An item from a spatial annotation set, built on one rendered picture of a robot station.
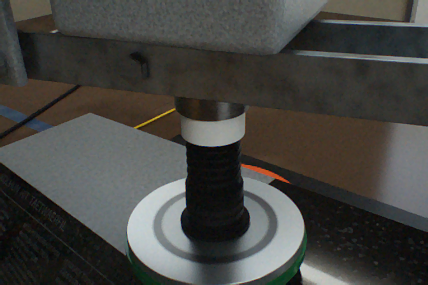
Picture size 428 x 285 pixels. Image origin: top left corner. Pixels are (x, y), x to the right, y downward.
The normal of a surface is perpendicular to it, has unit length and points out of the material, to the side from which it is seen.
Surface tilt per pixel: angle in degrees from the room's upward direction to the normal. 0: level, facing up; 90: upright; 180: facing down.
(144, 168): 0
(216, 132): 90
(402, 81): 90
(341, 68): 90
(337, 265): 0
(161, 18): 90
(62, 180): 0
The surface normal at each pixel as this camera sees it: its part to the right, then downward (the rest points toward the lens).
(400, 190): -0.02, -0.88
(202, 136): -0.31, 0.45
